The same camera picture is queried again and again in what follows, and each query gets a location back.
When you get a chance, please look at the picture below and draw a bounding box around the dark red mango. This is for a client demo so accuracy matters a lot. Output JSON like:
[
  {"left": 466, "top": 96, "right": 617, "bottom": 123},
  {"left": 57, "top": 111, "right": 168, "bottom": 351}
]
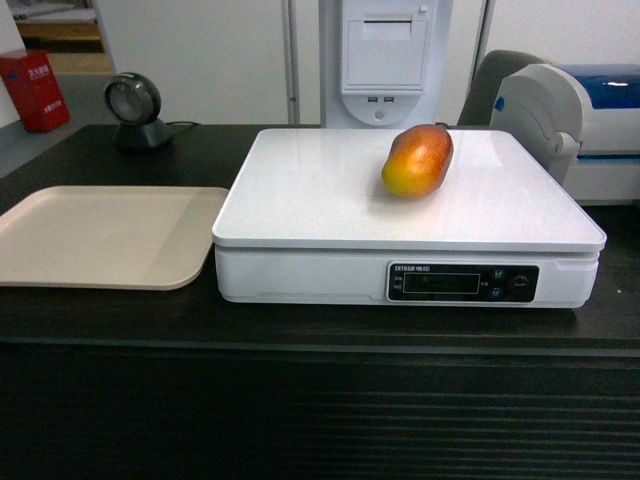
[{"left": 381, "top": 124, "right": 454, "bottom": 198}]

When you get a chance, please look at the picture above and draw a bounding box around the white checkout scale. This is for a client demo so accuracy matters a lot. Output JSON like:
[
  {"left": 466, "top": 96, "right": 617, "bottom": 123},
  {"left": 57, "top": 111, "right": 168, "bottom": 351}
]
[{"left": 212, "top": 129, "right": 606, "bottom": 308}]

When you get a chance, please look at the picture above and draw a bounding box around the black checkout counter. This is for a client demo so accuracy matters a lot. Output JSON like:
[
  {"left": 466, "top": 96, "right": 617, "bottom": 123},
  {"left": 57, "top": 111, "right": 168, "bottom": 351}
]
[{"left": 0, "top": 123, "right": 640, "bottom": 480}]

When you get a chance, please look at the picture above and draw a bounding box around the white POS terminal stand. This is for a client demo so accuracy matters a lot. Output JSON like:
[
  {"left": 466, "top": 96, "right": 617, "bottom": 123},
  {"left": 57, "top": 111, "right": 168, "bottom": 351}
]
[{"left": 319, "top": 1, "right": 453, "bottom": 129}]

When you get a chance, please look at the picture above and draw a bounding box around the beige plastic tray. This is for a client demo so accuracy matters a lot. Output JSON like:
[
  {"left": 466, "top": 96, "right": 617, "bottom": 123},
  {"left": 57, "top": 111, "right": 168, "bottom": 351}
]
[{"left": 1, "top": 186, "right": 228, "bottom": 291}]

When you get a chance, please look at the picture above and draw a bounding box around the grey round barcode scanner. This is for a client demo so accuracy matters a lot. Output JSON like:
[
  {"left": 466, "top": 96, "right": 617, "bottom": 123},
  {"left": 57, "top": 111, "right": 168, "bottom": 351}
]
[{"left": 104, "top": 72, "right": 174, "bottom": 152}]

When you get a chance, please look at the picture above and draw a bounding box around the white label printer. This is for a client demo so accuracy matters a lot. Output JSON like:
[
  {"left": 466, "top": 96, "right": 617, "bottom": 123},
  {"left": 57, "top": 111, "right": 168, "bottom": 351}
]
[{"left": 490, "top": 64, "right": 639, "bottom": 205}]

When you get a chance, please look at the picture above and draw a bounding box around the red fire extinguisher box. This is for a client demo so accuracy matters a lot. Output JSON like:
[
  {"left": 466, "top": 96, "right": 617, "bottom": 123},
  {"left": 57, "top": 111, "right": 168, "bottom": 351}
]
[{"left": 1, "top": 49, "right": 70, "bottom": 133}]

